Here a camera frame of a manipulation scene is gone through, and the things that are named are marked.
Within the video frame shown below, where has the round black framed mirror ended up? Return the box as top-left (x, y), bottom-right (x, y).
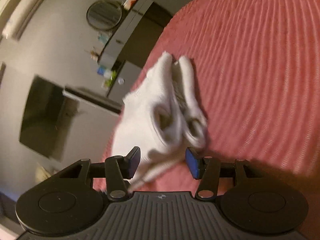
top-left (86, 0), bottom-right (123, 31)

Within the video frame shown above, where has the grey drawer cabinet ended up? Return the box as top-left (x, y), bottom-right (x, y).
top-left (107, 61), bottom-right (142, 105)

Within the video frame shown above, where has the blue white tissue box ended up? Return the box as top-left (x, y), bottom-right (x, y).
top-left (97, 66), bottom-right (112, 79)

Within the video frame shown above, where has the red ribbed bed blanket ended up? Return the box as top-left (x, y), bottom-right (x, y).
top-left (92, 0), bottom-right (320, 198)

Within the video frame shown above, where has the grey vanity desk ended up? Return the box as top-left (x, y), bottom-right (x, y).
top-left (98, 0), bottom-right (172, 68)

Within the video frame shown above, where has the white air conditioner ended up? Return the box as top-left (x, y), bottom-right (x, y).
top-left (1, 0), bottom-right (43, 40)

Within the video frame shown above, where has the white knit sweater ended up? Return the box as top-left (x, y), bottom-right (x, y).
top-left (111, 51), bottom-right (207, 190)

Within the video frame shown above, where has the green tray on cabinet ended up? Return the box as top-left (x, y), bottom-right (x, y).
top-left (102, 71), bottom-right (117, 89)

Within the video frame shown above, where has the black wall television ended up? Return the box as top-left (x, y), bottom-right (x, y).
top-left (19, 75), bottom-right (79, 161)

